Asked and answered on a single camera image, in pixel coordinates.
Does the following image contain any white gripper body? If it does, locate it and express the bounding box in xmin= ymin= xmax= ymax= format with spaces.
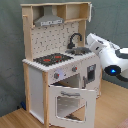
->
xmin=86 ymin=32 xmax=112 ymax=56

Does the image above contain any white oven door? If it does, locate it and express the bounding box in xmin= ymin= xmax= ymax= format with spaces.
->
xmin=49 ymin=85 xmax=96 ymax=128

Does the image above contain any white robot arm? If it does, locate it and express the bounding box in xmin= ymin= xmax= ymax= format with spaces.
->
xmin=87 ymin=33 xmax=128 ymax=82

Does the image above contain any wooden toy kitchen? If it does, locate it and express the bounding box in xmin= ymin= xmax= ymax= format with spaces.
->
xmin=22 ymin=2 xmax=97 ymax=128

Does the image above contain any grey toy sink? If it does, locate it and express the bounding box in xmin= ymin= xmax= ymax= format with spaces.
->
xmin=65 ymin=47 xmax=92 ymax=56

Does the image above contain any grey toy ice dispenser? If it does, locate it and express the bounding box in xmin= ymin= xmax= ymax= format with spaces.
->
xmin=87 ymin=64 xmax=96 ymax=81

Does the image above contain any white cupboard door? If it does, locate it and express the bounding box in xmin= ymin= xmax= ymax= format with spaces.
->
xmin=81 ymin=57 xmax=101 ymax=96

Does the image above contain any black toy faucet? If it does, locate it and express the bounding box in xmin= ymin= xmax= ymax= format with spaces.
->
xmin=67 ymin=33 xmax=82 ymax=49

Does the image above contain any red right stove knob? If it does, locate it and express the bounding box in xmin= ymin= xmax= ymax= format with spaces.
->
xmin=71 ymin=65 xmax=78 ymax=73

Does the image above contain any red stove knob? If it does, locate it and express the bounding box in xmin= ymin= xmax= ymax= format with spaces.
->
xmin=71 ymin=65 xmax=78 ymax=73
xmin=54 ymin=73 xmax=59 ymax=79

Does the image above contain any red left stove knob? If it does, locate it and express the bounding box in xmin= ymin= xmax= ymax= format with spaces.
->
xmin=54 ymin=73 xmax=59 ymax=79

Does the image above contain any black toy stovetop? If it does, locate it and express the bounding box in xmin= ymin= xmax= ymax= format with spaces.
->
xmin=34 ymin=53 xmax=71 ymax=66

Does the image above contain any grey range hood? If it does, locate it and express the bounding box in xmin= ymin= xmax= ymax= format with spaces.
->
xmin=34 ymin=6 xmax=64 ymax=27

